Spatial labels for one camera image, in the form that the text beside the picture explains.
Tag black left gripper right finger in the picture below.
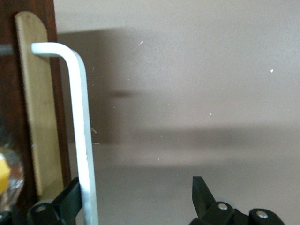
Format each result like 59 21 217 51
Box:
188 175 285 225

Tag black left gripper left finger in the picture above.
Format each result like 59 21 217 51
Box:
27 177 83 225

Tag yellow block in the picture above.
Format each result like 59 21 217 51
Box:
0 153 10 196

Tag wooden drawer with white handle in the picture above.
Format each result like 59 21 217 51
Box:
0 0 99 225

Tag brown paper table cover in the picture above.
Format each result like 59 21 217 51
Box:
53 0 300 225

